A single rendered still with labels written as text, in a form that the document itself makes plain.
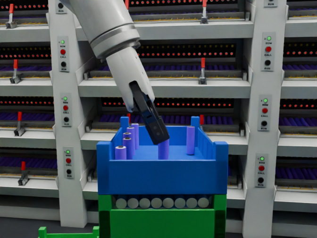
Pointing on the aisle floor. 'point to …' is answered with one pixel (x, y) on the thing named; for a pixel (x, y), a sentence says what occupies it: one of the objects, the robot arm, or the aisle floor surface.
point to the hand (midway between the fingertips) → (157, 130)
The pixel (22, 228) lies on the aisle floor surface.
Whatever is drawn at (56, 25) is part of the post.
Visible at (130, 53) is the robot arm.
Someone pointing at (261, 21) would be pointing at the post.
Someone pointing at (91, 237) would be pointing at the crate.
